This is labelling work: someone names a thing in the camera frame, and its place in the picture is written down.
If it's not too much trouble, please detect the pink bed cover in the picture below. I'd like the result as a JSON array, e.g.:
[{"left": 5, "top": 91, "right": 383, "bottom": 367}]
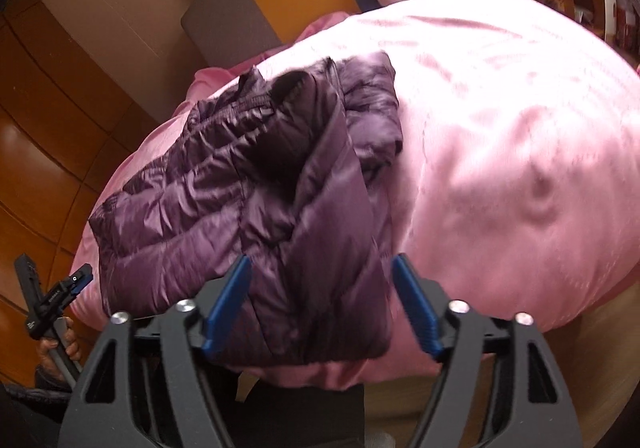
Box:
[{"left": 69, "top": 0, "right": 640, "bottom": 392}]

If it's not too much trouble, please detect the orange wooden wardrobe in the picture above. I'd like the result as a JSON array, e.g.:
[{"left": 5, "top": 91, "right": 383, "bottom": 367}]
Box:
[{"left": 1, "top": 0, "right": 156, "bottom": 385}]

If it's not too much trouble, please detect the purple quilted down jacket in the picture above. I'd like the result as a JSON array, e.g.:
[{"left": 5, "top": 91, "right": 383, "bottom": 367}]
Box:
[{"left": 89, "top": 51, "right": 402, "bottom": 367}]

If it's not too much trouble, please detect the person's left hand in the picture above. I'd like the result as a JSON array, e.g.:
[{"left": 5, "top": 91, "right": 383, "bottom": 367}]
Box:
[{"left": 37, "top": 317, "right": 81, "bottom": 383}]

